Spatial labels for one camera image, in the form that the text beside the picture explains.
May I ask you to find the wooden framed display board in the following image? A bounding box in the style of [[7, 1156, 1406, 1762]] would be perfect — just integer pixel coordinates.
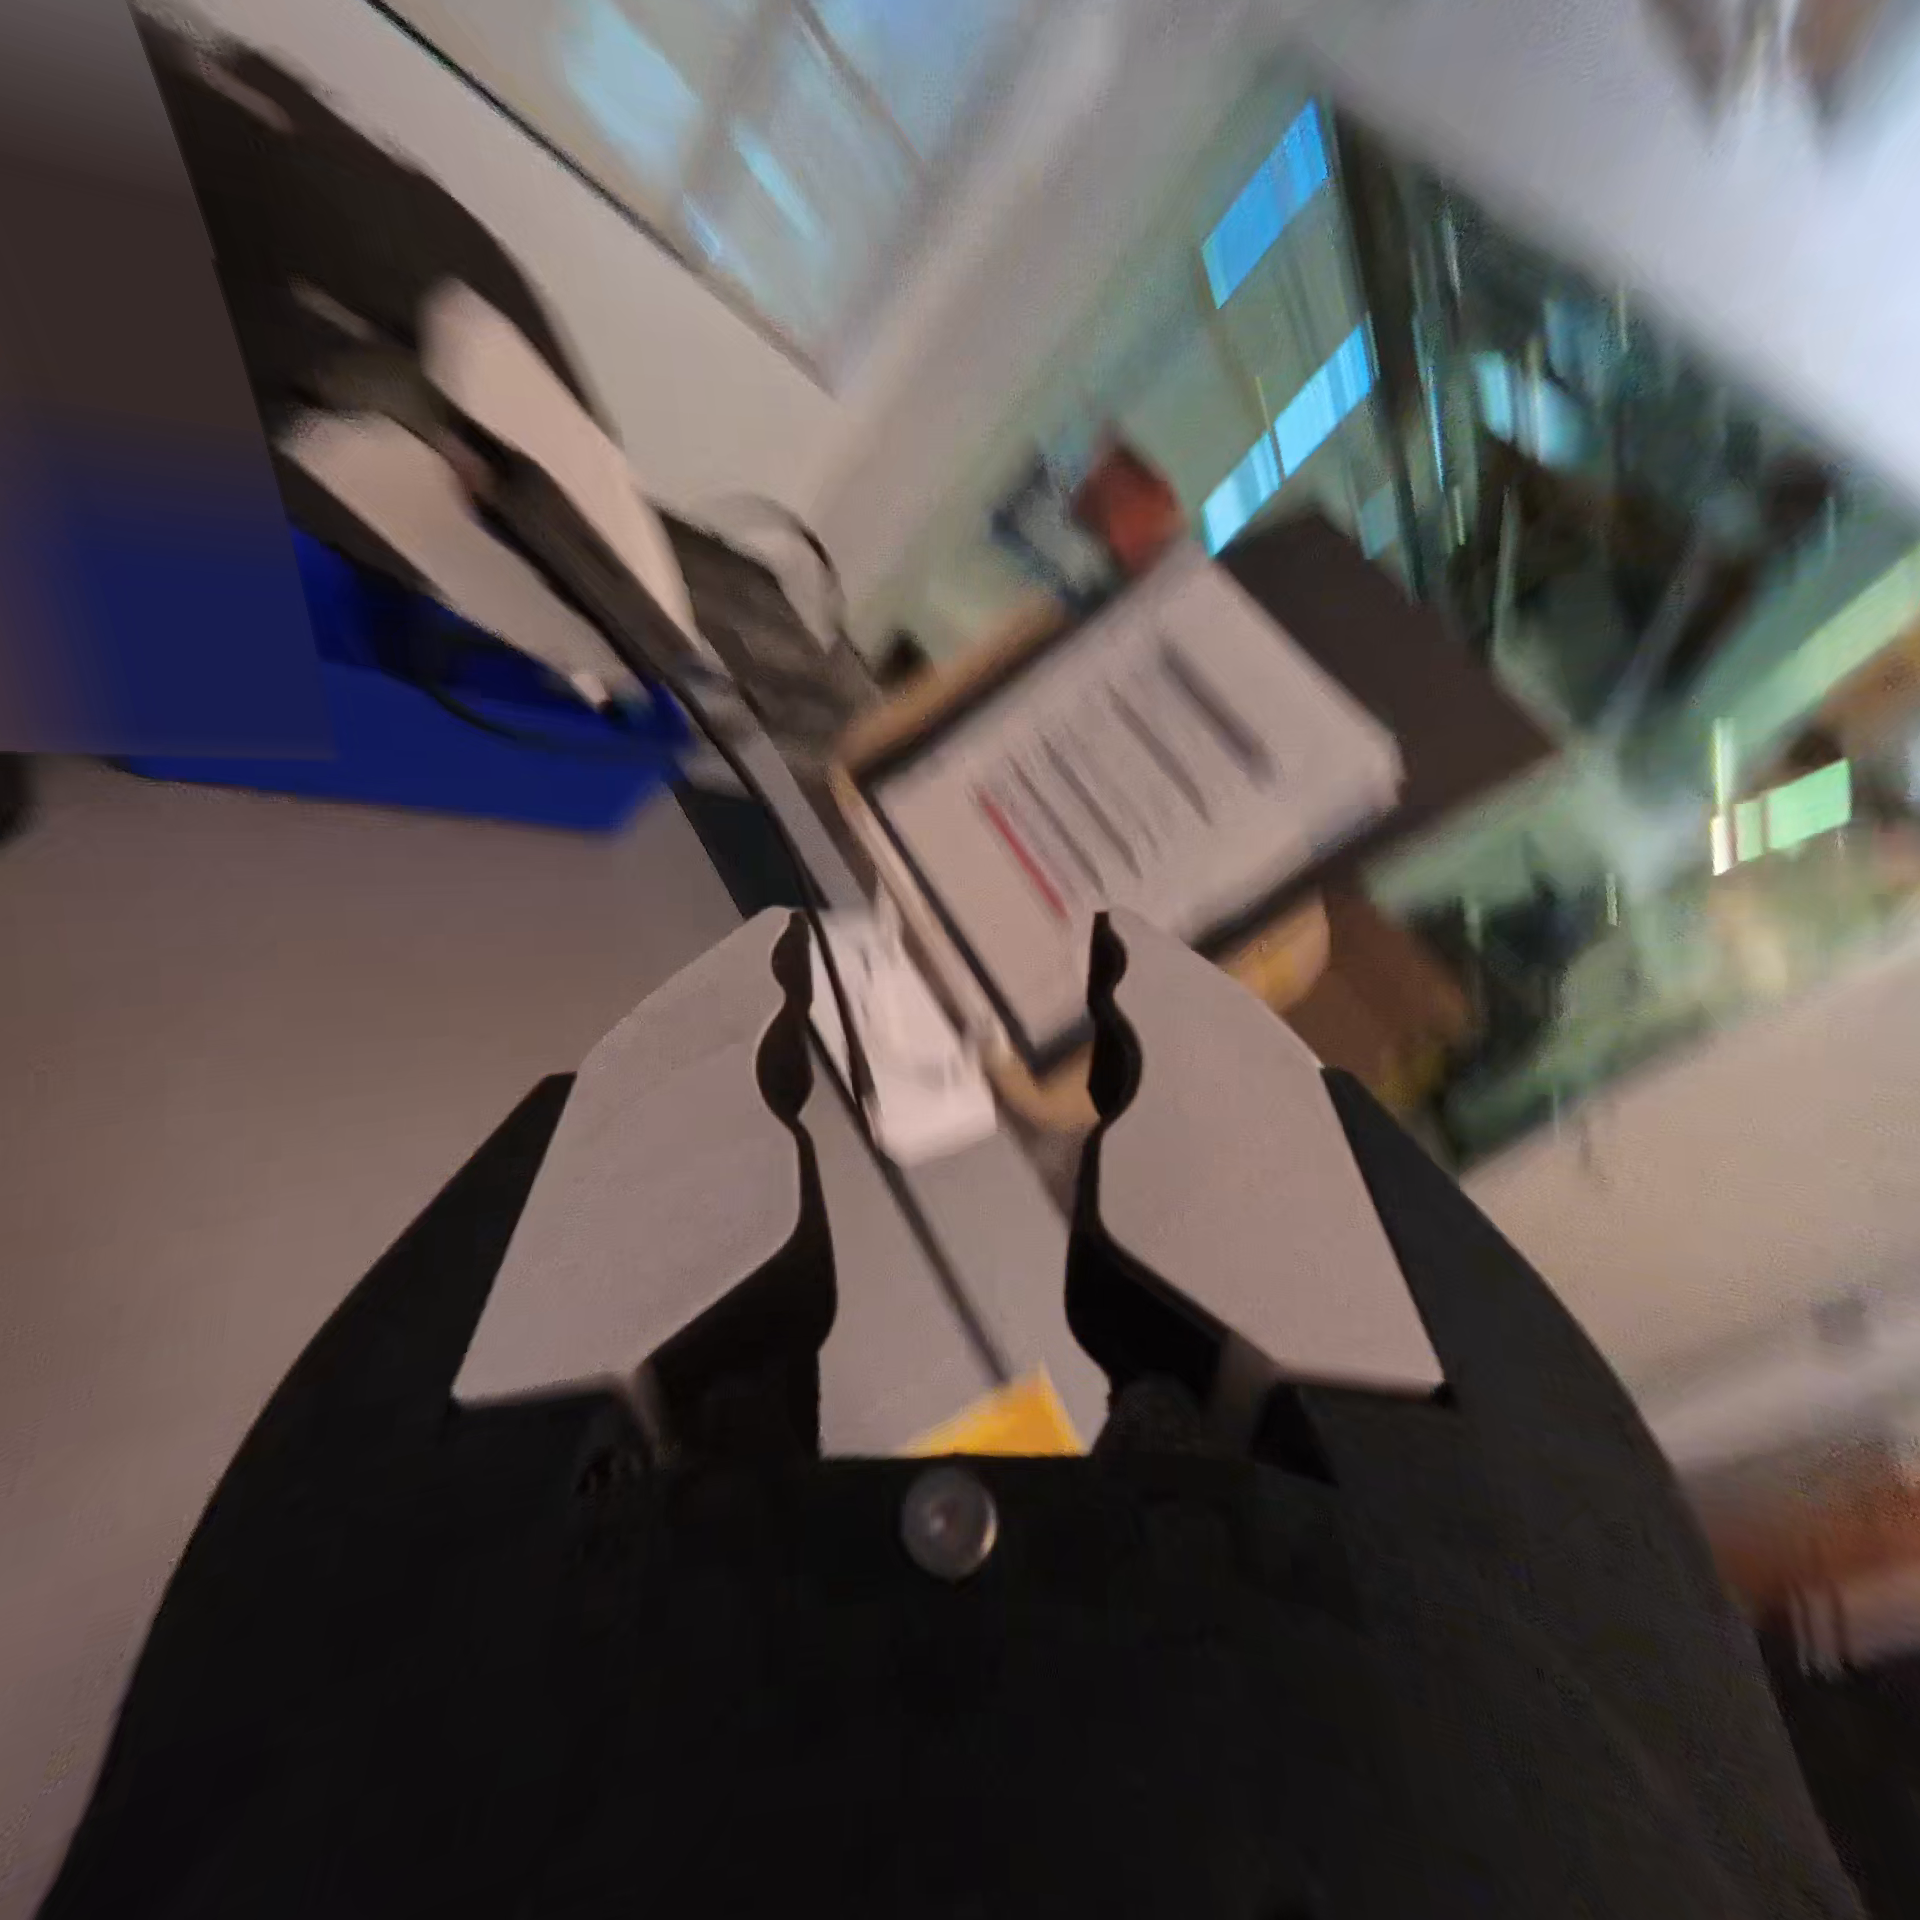
[[831, 510, 1560, 1146]]

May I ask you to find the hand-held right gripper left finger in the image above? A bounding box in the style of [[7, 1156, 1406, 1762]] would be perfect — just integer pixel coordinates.
[[449, 907, 836, 1460]]

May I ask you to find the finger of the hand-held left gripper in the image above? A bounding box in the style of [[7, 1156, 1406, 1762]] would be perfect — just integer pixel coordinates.
[[276, 410, 633, 711], [415, 278, 707, 666]]

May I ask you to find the blue plastic bin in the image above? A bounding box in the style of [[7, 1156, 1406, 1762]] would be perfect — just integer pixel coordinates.
[[119, 526, 695, 836]]

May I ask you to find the clear acrylic instruction sign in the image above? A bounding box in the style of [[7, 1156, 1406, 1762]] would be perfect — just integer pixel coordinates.
[[870, 568, 1408, 1051]]

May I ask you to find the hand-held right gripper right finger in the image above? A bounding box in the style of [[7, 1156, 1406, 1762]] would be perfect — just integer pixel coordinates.
[[1063, 907, 1448, 1457]]

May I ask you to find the yellow plastic bin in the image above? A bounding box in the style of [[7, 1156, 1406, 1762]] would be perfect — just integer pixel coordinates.
[[901, 1364, 1088, 1460]]

